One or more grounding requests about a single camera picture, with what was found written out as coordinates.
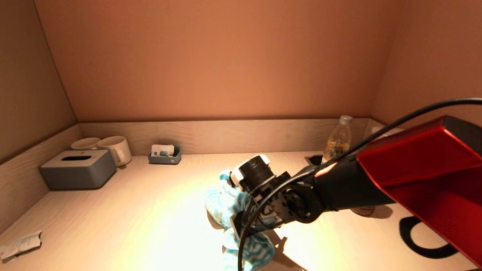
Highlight blue white striped towel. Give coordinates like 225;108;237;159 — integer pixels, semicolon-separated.
205;168;276;271

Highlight bottle with light tea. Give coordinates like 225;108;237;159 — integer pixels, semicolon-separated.
322;115;354;164

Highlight small grey tray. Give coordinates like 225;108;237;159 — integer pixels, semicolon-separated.
148;146;182;165

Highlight white sachets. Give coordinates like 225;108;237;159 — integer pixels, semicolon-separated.
151;145;175;157

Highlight bottle with dark tea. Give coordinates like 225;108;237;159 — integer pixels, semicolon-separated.
351;206;376;217

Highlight white electric kettle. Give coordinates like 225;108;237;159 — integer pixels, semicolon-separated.
371;126;406;139

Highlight white ceramic mug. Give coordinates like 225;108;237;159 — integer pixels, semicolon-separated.
98;136;133;168
71;137;101;151

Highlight grey tissue box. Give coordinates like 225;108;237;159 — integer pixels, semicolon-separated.
40;150;117;190

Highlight crumpled white paper packet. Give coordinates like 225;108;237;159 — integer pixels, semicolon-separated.
0;231;43;261

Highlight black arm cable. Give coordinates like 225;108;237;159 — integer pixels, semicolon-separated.
237;97;482;271

